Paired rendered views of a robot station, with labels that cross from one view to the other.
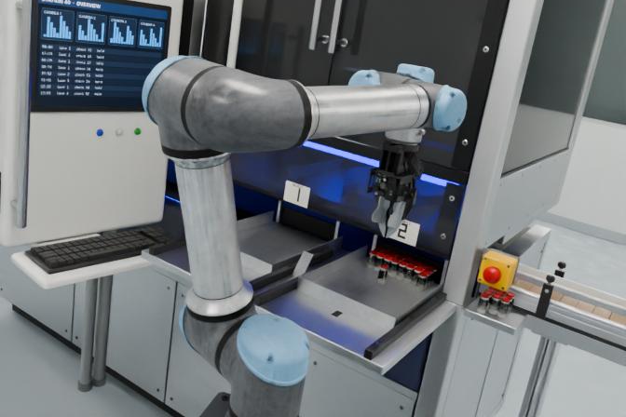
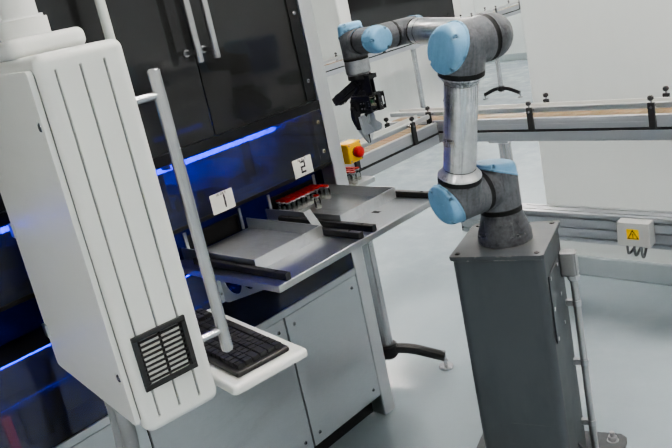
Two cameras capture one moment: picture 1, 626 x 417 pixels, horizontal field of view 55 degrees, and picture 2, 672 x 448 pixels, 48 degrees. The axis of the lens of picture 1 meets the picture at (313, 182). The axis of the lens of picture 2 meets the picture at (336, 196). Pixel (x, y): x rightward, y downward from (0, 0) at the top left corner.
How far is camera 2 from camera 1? 221 cm
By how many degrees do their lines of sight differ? 72
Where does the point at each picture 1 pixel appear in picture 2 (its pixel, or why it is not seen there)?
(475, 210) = (331, 120)
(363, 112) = not seen: hidden behind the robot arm
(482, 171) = (324, 93)
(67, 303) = not seen: outside the picture
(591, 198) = not seen: outside the picture
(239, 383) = (512, 189)
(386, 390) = (339, 287)
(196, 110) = (508, 33)
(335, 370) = (308, 312)
